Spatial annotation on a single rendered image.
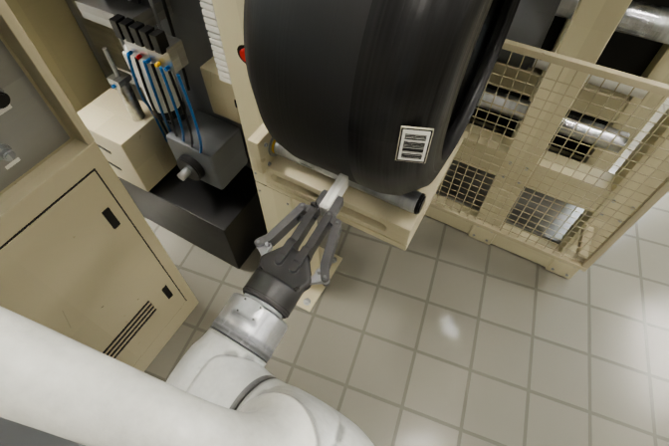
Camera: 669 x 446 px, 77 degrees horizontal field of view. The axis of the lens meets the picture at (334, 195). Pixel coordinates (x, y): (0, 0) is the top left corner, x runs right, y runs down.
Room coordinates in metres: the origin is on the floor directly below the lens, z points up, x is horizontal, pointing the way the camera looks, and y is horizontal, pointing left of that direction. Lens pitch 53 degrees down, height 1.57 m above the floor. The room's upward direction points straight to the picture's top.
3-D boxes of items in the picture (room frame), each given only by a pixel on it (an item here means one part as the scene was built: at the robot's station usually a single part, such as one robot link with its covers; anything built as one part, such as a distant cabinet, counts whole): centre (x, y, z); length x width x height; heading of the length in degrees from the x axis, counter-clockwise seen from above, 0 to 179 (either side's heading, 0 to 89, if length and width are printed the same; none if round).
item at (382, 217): (0.57, -0.02, 0.84); 0.36 x 0.09 x 0.06; 61
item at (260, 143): (0.78, 0.07, 0.90); 0.40 x 0.03 x 0.10; 151
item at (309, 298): (0.80, 0.15, 0.01); 0.27 x 0.27 x 0.02; 61
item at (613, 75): (0.87, -0.45, 0.65); 0.90 x 0.02 x 0.70; 61
